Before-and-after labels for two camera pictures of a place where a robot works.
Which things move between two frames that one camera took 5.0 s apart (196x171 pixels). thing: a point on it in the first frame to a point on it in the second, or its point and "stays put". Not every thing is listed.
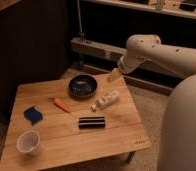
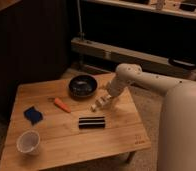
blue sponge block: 33,115 stays put
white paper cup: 28,142 stays put
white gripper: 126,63 to 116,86
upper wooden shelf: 185,8 stays put
